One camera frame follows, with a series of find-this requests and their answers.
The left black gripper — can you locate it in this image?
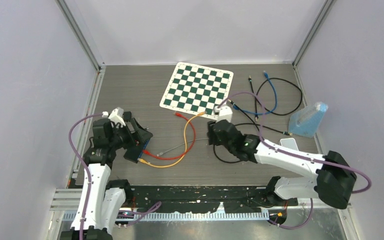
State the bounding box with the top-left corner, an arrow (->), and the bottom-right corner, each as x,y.
109,118 -> 152,150

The black network switch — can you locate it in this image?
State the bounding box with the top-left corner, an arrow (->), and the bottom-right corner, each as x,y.
123,140 -> 150,164

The red ethernet cable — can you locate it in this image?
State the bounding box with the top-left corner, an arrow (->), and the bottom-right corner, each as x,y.
142,112 -> 197,161

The yellow ethernet cable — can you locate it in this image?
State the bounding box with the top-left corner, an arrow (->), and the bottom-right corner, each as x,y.
137,111 -> 206,169

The long black ethernet cable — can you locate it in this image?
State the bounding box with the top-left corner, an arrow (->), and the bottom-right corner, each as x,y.
212,98 -> 293,165

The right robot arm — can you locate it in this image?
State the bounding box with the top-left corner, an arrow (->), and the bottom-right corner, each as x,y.
207,120 -> 357,209

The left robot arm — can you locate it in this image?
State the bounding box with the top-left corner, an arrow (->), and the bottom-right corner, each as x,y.
60,115 -> 153,240

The black power adapter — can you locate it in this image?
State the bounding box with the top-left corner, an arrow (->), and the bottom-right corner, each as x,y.
122,111 -> 132,122

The green white chessboard mat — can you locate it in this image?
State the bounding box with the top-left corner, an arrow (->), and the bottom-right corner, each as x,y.
159,62 -> 234,120

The white router box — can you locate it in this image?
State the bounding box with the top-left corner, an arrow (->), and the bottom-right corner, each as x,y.
279,137 -> 299,151

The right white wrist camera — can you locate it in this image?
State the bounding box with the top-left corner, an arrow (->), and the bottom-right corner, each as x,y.
213,104 -> 233,123

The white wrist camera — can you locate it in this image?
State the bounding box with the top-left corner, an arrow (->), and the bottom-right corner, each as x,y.
101,107 -> 126,127
213,104 -> 233,123

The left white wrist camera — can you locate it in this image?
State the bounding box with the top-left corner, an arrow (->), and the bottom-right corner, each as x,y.
101,107 -> 126,127

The blue ethernet cable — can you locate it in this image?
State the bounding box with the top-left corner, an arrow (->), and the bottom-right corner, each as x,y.
231,70 -> 279,117

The grey ethernet cable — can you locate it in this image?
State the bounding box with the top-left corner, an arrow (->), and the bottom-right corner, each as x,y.
156,137 -> 210,157

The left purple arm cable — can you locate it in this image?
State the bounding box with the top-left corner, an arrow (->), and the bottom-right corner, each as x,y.
68,112 -> 108,240

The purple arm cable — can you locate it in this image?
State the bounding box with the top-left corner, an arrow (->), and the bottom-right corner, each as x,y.
68,112 -> 108,240
215,91 -> 372,195

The black looped ethernet cable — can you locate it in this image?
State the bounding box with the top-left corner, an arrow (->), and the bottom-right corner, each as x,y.
254,77 -> 304,117

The short black ethernet cable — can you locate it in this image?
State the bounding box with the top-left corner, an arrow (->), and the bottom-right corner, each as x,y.
248,75 -> 260,123

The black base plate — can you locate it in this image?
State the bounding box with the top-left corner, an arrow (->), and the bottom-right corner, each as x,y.
123,185 -> 298,214

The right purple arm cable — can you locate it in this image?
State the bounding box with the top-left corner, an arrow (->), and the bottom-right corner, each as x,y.
215,91 -> 372,195

